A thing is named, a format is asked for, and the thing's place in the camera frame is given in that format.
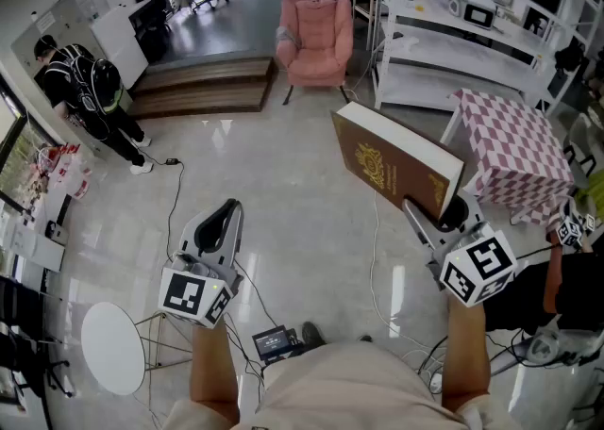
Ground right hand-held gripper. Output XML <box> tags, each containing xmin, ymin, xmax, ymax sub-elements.
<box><xmin>402</xmin><ymin>192</ymin><xmax>519</xmax><ymax>309</ymax></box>

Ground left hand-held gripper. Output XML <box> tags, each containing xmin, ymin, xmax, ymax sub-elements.
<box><xmin>157</xmin><ymin>198</ymin><xmax>245</xmax><ymax>329</ymax></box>

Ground brown hardcover book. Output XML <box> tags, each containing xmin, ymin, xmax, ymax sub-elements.
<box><xmin>329</xmin><ymin>101</ymin><xmax>467</xmax><ymax>223</ymax></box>

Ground pink armchair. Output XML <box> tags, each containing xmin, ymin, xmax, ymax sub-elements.
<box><xmin>275</xmin><ymin>0</ymin><xmax>355</xmax><ymax>107</ymax></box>

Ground person's left forearm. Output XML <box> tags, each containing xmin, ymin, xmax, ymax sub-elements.
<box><xmin>190</xmin><ymin>322</ymin><xmax>242</xmax><ymax>422</ymax></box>

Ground person's right forearm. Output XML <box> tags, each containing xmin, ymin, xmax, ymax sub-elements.
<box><xmin>441</xmin><ymin>295</ymin><xmax>492</xmax><ymax>415</ymax></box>

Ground pink checkered table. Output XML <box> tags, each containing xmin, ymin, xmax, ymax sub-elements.
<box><xmin>440</xmin><ymin>87</ymin><xmax>578</xmax><ymax>227</ymax></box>

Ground small black screen device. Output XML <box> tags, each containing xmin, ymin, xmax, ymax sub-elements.
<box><xmin>251</xmin><ymin>324</ymin><xmax>303</xmax><ymax>364</ymax></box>

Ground white round side table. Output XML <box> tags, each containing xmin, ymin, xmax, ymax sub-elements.
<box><xmin>79</xmin><ymin>301</ymin><xmax>194</xmax><ymax>396</ymax></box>

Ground wooden step platform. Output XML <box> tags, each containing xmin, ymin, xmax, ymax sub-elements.
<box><xmin>126</xmin><ymin>56</ymin><xmax>278</xmax><ymax>120</ymax></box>

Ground pile of red white packets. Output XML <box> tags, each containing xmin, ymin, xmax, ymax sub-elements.
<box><xmin>40</xmin><ymin>142</ymin><xmax>93</xmax><ymax>202</ymax></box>

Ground grey metal device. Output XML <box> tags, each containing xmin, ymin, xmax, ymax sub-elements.
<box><xmin>490</xmin><ymin>319</ymin><xmax>604</xmax><ymax>378</ymax></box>

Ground white metal shelf rack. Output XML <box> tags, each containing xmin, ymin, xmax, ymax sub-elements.
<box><xmin>371</xmin><ymin>0</ymin><xmax>604</xmax><ymax>114</ymax></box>

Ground white cardboard box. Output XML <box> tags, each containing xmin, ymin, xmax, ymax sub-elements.
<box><xmin>8</xmin><ymin>224</ymin><xmax>67</xmax><ymax>273</ymax></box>

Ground person's beige shirt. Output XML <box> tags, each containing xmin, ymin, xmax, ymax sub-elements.
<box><xmin>159</xmin><ymin>340</ymin><xmax>509</xmax><ymax>430</ymax></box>

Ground black equipment stand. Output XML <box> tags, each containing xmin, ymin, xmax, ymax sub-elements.
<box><xmin>0</xmin><ymin>272</ymin><xmax>76</xmax><ymax>401</ymax></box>

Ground black framed window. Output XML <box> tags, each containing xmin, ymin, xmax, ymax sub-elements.
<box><xmin>0</xmin><ymin>74</ymin><xmax>60</xmax><ymax>215</ymax></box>

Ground black bag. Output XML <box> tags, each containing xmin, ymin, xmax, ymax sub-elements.
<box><xmin>554</xmin><ymin>36</ymin><xmax>587</xmax><ymax>72</ymax></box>

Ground grey cloth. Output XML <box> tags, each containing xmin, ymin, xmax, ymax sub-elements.
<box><xmin>276</xmin><ymin>25</ymin><xmax>303</xmax><ymax>50</ymax></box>

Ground white kitchen appliance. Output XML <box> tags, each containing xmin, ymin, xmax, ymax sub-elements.
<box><xmin>447</xmin><ymin>0</ymin><xmax>497</xmax><ymax>31</ymax></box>

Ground white counter cabinet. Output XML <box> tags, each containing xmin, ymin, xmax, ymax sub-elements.
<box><xmin>89</xmin><ymin>0</ymin><xmax>157</xmax><ymax>91</ymax></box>

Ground wooden chair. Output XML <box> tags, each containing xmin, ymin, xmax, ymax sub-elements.
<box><xmin>352</xmin><ymin>0</ymin><xmax>378</xmax><ymax>51</ymax></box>

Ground grey metal lockers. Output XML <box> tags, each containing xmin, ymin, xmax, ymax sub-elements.
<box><xmin>11</xmin><ymin>0</ymin><xmax>103</xmax><ymax>75</ymax></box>

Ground black floor cable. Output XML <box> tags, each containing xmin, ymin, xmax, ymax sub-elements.
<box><xmin>139</xmin><ymin>147</ymin><xmax>186</xmax><ymax>263</ymax></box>

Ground white floor cable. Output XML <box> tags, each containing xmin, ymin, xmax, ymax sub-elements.
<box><xmin>367</xmin><ymin>188</ymin><xmax>447</xmax><ymax>354</ymax></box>

